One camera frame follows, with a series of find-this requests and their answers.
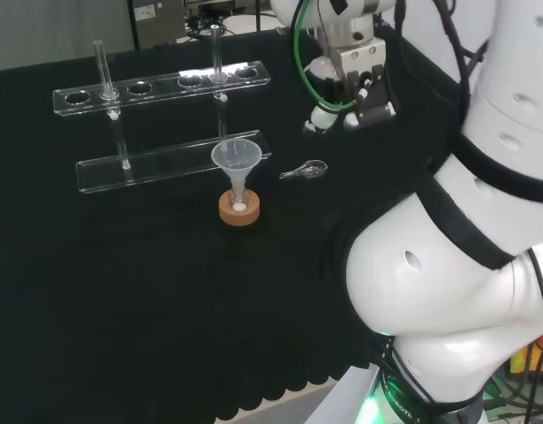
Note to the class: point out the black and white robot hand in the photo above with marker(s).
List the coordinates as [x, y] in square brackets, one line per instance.
[371, 95]

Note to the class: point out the translucent plastic funnel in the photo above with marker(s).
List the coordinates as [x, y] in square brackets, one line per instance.
[230, 155]

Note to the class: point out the clear glass weighing funnel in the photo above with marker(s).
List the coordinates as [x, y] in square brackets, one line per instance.
[310, 169]

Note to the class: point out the clear acrylic funnel stand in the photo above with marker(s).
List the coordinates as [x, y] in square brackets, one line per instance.
[165, 86]

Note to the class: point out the grey metal cabinet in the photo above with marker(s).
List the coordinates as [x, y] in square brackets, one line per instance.
[165, 22]

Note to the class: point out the black bench cloth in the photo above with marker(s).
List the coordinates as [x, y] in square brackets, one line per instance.
[143, 287]

